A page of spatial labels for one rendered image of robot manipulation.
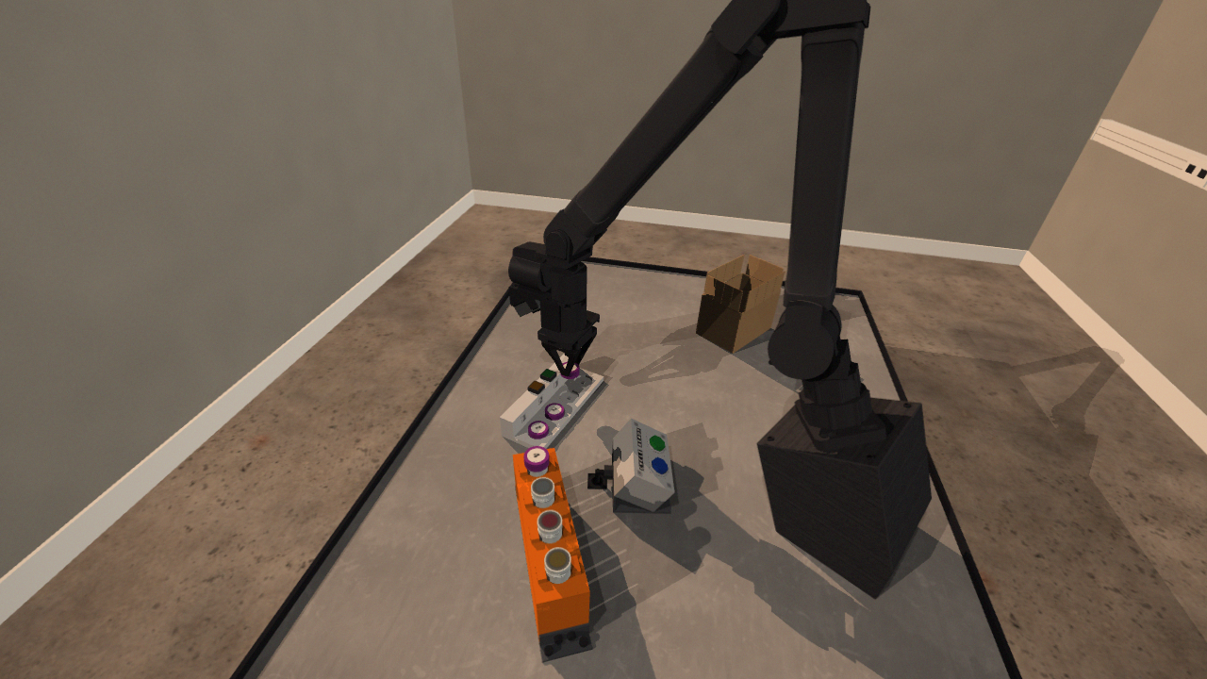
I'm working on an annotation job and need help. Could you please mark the beige key housing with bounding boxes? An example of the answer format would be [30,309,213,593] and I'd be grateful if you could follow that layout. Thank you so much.
[587,418,674,514]

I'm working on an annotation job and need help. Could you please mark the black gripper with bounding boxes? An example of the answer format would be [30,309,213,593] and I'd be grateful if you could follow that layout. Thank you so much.
[537,297,600,376]

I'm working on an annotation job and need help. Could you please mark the black table edge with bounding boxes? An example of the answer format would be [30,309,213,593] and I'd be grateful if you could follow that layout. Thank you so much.
[229,257,1022,679]

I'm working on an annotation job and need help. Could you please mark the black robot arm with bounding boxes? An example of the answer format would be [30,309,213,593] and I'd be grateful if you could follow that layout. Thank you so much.
[508,0,886,451]

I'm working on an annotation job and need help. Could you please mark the brown cardboard box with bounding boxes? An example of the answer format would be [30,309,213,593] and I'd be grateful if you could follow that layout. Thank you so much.
[696,256,785,355]

